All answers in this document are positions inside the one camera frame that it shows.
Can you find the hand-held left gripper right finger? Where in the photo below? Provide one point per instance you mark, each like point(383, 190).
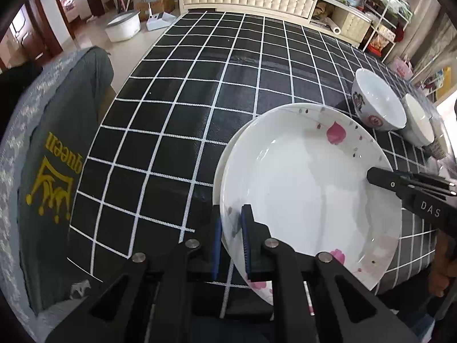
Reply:
point(246, 246)

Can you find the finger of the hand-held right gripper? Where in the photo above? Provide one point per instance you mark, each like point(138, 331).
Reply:
point(385, 180)

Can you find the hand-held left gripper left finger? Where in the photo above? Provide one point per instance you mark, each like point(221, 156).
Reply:
point(216, 246)

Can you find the blue patterned bowl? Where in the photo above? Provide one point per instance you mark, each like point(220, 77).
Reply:
point(441, 139)

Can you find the white plate pink flowers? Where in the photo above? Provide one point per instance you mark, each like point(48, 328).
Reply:
point(303, 185)
point(218, 171)

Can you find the person's right hand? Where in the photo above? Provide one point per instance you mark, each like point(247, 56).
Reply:
point(442, 278)

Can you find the plain white bowl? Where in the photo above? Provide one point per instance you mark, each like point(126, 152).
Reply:
point(417, 114)

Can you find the white bowl flower print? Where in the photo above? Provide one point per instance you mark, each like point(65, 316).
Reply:
point(378, 96)

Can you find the pink bag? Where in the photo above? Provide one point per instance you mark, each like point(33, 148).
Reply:
point(400, 67)

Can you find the black white checked tablecloth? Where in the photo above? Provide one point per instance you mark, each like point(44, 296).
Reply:
point(214, 96)

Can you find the white paper roll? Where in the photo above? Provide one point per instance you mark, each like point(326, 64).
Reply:
point(336, 27)

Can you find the grey chair cover gold crown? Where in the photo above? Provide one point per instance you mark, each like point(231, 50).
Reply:
point(60, 132)

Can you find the white plastic basin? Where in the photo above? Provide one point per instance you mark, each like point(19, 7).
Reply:
point(123, 26)

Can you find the cardboard box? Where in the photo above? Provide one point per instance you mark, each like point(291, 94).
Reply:
point(166, 3)

